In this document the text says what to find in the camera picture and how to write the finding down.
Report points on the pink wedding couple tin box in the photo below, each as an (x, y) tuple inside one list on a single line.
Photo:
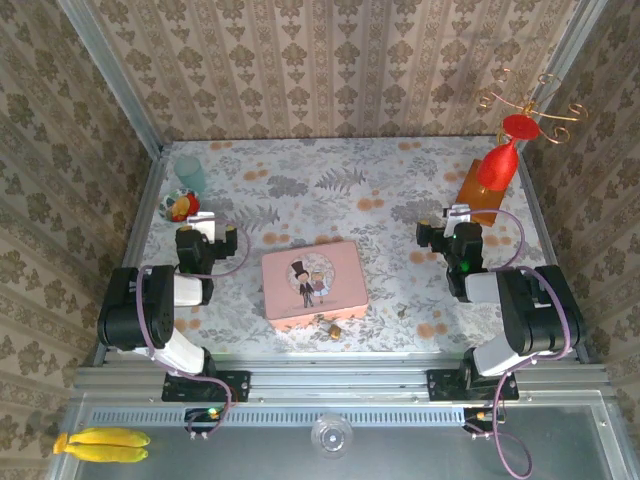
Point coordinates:
[(280, 300)]

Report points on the small brass padlock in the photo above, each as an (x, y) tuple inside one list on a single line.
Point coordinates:
[(334, 331)]

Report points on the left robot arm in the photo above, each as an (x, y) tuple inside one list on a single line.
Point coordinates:
[(125, 310)]

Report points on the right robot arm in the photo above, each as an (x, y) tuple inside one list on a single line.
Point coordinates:
[(540, 310)]

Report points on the orange toy fruit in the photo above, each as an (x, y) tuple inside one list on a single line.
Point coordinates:
[(182, 205)]

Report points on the small patterned bowl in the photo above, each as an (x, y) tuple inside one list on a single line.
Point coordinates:
[(167, 207)]

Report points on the red toy fruit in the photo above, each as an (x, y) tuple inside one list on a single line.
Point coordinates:
[(193, 201)]

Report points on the orange wooden block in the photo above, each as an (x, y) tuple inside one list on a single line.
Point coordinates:
[(475, 197)]

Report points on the frosted teal plastic cup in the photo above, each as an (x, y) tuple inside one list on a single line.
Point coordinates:
[(190, 172)]

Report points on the floral tablecloth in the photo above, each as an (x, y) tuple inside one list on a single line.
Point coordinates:
[(400, 175)]

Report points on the red wine glass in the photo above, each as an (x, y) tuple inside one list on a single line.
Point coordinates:
[(497, 167)]

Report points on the yellow toy banana bunch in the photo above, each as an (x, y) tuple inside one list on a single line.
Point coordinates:
[(110, 445)]

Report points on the clear glass dome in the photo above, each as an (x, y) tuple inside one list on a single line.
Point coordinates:
[(331, 437)]

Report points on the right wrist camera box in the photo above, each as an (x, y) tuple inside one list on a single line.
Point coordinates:
[(457, 214)]

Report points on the aluminium side rail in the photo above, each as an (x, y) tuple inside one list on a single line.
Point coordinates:
[(135, 250), (545, 225)]

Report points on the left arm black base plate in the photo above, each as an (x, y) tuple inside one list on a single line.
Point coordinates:
[(235, 385)]

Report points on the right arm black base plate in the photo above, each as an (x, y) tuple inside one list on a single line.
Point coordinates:
[(442, 385)]

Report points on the aluminium frame post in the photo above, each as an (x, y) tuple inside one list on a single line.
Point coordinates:
[(115, 85), (565, 55)]

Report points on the aluminium cross rail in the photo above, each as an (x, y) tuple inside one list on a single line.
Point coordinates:
[(325, 380)]

